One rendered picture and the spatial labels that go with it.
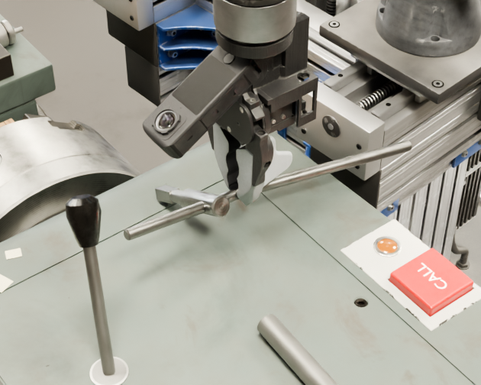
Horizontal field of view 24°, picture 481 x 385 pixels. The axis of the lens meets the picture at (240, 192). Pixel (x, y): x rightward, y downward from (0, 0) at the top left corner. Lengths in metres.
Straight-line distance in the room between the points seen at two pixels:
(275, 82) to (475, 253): 1.63
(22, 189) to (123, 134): 1.98
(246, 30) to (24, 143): 0.42
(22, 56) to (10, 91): 0.08
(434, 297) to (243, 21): 0.33
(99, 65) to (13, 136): 2.18
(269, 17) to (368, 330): 0.32
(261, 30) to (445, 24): 0.61
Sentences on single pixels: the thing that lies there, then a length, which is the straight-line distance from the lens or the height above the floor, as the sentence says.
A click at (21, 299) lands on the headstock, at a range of 1.12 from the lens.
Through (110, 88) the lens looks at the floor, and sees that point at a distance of 3.40.
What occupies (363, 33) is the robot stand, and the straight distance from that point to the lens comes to 1.61.
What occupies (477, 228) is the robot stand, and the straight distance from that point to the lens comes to 2.70.
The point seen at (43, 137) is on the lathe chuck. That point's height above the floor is 1.23.
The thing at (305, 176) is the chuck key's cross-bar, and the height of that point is 1.30.
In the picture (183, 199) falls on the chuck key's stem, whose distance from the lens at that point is 1.14.
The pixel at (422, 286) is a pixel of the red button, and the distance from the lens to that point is 1.11.
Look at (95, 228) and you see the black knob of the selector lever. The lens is 1.00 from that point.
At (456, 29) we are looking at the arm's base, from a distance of 1.57.
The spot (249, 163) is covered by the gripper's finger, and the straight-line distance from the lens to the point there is 1.08.
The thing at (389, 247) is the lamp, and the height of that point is 1.26.
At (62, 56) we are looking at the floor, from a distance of 3.56.
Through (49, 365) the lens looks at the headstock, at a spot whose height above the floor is 1.25.
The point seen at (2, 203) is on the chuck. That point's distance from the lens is 1.26.
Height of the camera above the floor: 2.09
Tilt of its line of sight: 43 degrees down
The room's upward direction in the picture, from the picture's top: straight up
